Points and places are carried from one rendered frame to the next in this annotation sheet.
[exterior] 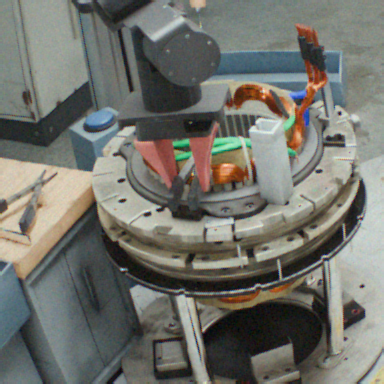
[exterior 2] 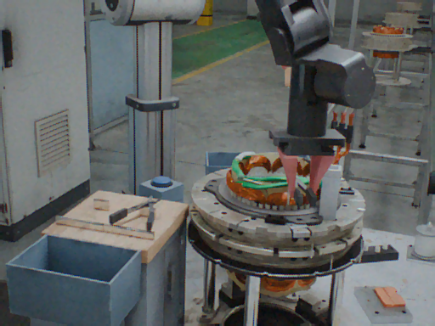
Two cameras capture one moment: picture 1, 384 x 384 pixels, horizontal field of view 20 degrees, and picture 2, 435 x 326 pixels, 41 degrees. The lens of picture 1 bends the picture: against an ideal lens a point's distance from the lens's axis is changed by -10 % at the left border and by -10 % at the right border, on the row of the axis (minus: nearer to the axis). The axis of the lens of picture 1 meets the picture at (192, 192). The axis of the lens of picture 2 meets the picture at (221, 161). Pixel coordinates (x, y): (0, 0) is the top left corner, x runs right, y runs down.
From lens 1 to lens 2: 0.58 m
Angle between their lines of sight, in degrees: 23
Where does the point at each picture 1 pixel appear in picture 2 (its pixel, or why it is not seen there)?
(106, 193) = (210, 209)
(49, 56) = (22, 183)
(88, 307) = (166, 296)
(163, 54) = (347, 79)
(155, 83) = (307, 115)
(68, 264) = (164, 261)
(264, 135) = (334, 171)
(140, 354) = not seen: outside the picture
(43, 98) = (15, 210)
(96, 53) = (145, 144)
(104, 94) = (145, 174)
